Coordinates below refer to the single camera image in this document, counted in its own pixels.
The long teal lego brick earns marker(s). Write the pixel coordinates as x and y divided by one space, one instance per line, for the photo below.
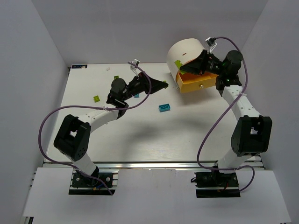
164 108

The long lime lego brick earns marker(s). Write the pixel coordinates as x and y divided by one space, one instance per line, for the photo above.
178 65

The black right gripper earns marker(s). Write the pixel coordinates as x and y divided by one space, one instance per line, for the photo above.
204 63

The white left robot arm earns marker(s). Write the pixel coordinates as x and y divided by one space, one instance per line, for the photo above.
74 133

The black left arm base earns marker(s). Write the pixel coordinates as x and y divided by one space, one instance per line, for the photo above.
81 185

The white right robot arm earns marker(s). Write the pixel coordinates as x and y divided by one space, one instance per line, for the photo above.
251 135

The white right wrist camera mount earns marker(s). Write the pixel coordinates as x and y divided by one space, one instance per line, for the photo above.
211 42

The lime small lego brick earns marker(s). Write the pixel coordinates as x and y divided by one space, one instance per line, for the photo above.
96 98

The yellow drawer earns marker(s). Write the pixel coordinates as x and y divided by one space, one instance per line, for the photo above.
189 82

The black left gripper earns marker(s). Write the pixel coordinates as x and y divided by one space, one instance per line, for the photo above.
143 82

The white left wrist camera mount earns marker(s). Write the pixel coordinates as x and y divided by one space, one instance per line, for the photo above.
134 64

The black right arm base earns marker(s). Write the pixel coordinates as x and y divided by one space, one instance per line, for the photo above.
214 183

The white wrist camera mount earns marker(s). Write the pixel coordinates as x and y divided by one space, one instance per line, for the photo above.
134 64
211 42

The white cylindrical drawer cabinet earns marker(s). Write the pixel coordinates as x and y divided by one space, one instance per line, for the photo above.
183 50

